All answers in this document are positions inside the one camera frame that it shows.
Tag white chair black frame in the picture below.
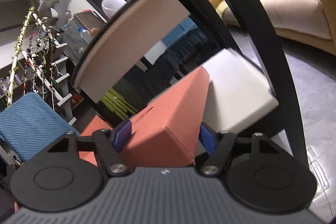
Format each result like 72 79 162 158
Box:
154 0 310 172

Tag dark grey cabinet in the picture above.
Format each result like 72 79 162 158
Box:
61 10 106 65

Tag grey wall shelving unit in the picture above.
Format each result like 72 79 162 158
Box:
0 59 33 111

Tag white ladder shelf with garland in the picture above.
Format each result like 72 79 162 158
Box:
7 0 76 125

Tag white plastic jug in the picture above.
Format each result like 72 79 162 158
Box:
101 0 128 19

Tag white dining table black legs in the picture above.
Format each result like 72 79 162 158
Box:
71 0 237 109

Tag pink box lid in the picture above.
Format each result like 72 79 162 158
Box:
78 65 211 168

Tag blue knitted blanket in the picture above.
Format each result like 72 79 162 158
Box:
1 93 79 162

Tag dark teal skirted chair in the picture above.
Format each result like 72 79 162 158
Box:
123 16 219 88

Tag clear water bottle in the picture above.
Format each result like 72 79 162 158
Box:
77 27 92 47

